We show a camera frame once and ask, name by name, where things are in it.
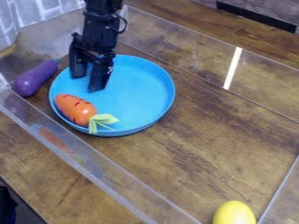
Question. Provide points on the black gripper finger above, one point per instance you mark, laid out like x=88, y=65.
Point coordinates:
x=78, y=63
x=99, y=76

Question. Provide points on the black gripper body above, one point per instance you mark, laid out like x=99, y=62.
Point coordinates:
x=98, y=40

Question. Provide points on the blue plastic plate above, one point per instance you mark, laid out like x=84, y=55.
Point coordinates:
x=138, y=96

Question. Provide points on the orange toy carrot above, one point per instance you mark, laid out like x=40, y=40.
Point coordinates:
x=82, y=113

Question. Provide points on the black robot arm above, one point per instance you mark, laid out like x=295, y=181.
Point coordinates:
x=102, y=6

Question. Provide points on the purple toy eggplant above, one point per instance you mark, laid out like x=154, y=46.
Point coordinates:
x=30, y=81

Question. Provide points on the white curtain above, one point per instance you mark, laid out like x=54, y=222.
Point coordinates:
x=19, y=13

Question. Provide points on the yellow toy lemon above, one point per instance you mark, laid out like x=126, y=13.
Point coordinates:
x=234, y=212

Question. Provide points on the clear acrylic enclosure wall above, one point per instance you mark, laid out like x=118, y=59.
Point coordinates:
x=226, y=145

